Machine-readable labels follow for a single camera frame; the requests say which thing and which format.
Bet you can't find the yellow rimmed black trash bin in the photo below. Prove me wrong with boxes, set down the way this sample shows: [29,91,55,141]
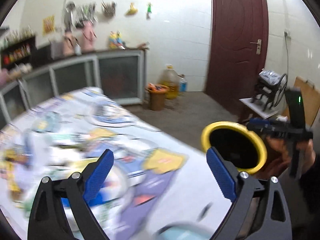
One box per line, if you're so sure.
[201,121,267,175]

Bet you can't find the kitchen counter cabinets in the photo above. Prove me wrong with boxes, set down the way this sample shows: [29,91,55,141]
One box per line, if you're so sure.
[1,49,146,127]

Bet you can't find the person right hand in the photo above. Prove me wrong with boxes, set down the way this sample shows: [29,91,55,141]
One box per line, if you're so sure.
[263,136,316,179]

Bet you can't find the small wooden stool table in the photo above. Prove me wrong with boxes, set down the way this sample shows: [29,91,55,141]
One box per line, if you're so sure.
[238,98,278,123]

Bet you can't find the black hand crank machine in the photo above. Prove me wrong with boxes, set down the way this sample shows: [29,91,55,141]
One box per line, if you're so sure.
[251,69,287,112]

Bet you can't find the cartoon print tablecloth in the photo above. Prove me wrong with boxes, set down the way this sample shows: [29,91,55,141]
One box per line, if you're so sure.
[1,87,231,239]

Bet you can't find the small blue water bottle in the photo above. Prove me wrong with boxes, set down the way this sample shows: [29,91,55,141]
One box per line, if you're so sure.
[179,74,187,93]

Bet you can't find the large cooking oil jug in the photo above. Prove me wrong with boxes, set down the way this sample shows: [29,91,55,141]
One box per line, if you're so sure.
[160,64,180,100]

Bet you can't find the dark red wooden door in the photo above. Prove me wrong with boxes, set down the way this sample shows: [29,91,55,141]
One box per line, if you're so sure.
[205,0,268,115]

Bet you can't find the brown waste bucket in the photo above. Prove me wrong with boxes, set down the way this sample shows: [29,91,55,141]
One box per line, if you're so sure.
[146,83,169,111]

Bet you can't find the black microwave oven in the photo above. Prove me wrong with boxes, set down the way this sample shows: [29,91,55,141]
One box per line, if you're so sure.
[31,41,63,66]

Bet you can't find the pink thermos left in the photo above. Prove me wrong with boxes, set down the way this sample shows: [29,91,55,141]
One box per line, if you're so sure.
[63,31,77,56]

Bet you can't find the pink thermos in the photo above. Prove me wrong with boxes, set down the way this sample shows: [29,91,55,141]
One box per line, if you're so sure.
[63,31,77,56]
[82,21,97,52]

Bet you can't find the pink thermos right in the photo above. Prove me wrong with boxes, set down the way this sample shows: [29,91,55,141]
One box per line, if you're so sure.
[82,21,97,52]

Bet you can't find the black spice shelf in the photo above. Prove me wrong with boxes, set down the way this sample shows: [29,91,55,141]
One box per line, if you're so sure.
[1,36,36,70]

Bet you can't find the hanging utensil rack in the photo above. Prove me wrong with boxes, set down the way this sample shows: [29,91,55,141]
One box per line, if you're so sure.
[75,2,97,29]

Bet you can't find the chopstick holder basket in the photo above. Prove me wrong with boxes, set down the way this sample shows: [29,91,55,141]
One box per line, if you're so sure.
[101,1,117,18]

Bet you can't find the green wall brush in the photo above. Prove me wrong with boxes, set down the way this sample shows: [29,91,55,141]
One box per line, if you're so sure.
[146,3,152,20]

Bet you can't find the yellow wall poster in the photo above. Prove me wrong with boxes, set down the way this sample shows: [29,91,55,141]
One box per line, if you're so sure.
[42,15,55,35]

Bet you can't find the yellow wall scoop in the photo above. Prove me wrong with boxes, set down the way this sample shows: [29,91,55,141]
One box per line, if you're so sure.
[125,2,138,16]

